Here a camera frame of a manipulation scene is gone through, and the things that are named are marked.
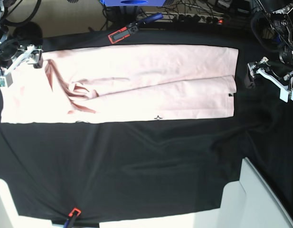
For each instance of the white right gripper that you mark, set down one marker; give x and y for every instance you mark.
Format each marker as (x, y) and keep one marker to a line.
(31, 55)

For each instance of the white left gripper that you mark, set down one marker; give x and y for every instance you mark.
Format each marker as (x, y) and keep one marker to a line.
(280, 74)

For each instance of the pink T-shirt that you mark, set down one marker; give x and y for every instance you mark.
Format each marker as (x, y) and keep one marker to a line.
(124, 83)

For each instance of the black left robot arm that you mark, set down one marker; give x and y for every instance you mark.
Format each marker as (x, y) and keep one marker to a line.
(272, 25)

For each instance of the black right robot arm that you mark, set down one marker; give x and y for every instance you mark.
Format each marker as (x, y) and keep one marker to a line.
(20, 42)

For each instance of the black power strip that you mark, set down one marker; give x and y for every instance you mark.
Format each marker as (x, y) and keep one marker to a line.
(191, 18)

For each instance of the blue plastic box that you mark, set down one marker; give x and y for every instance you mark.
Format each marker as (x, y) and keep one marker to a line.
(112, 3)

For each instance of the orange black clamp top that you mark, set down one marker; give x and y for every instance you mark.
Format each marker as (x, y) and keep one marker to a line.
(132, 28)

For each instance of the white box right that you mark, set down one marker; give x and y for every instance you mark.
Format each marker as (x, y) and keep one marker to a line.
(251, 203)

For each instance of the white box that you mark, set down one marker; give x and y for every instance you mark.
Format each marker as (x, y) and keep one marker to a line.
(251, 203)
(9, 217)

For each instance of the black table cloth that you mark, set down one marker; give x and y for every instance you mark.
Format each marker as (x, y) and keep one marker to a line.
(143, 169)

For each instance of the white box left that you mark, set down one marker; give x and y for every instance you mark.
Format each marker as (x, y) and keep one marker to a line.
(9, 217)

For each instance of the blue clamp bottom edge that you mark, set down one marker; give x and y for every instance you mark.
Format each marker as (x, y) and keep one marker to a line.
(72, 216)

